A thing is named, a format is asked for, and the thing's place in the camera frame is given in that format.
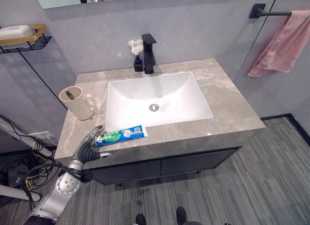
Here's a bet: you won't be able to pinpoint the white pole stand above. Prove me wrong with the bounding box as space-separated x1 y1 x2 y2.
0 116 54 158

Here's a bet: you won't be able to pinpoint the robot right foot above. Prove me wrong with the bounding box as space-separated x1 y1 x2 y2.
176 207 187 225

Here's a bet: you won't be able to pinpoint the grey marble countertop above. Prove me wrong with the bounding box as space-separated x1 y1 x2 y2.
54 57 266 171

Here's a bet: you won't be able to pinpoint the tangle of black cables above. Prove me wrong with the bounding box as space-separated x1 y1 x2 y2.
0 115 64 212

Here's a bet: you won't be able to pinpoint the white soap dish with gold trim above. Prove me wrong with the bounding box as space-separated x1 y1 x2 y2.
0 24 47 46

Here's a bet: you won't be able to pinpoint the dark vanity cabinet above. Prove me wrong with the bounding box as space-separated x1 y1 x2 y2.
82 145 244 186

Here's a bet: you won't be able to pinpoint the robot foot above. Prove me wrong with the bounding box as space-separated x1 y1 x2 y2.
135 213 147 225
176 207 187 225

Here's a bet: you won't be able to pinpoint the cream plastic cup with handle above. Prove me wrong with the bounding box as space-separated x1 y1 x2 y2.
59 86 95 121

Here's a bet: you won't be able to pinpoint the white artificial flowers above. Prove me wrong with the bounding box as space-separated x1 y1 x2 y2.
127 39 144 57

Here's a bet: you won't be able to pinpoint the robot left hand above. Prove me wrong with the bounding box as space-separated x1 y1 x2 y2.
71 125 115 166

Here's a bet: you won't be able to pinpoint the white rectangular sink basin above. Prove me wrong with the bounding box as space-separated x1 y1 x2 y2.
105 71 214 132

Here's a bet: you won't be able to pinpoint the pink towel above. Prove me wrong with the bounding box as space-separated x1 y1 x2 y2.
247 9 310 78

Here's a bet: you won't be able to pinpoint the black square faucet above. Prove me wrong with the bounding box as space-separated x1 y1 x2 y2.
141 33 162 98

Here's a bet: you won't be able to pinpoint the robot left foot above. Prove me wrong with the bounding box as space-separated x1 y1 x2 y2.
135 213 147 225

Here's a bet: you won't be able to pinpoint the black square vase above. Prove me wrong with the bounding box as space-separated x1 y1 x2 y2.
134 55 144 72

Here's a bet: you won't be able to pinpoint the black towel bar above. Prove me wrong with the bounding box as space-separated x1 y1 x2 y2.
249 3 294 19

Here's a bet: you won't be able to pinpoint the green blue toothpaste tube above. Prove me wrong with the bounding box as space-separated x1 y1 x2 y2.
94 125 148 147

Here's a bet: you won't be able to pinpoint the black wire wall shelf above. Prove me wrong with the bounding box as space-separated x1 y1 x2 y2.
0 35 53 54

